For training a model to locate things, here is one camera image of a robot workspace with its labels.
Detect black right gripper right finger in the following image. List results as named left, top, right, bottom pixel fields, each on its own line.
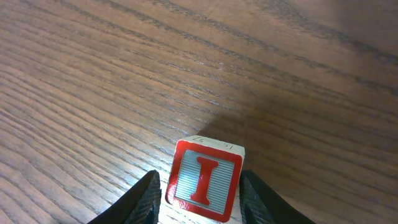
left=239, top=170, right=315, bottom=224

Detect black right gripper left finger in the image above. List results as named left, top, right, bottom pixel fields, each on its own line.
left=88, top=170, right=162, bottom=224

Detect red letter I block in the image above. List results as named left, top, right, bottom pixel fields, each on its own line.
left=165, top=135, right=245, bottom=223

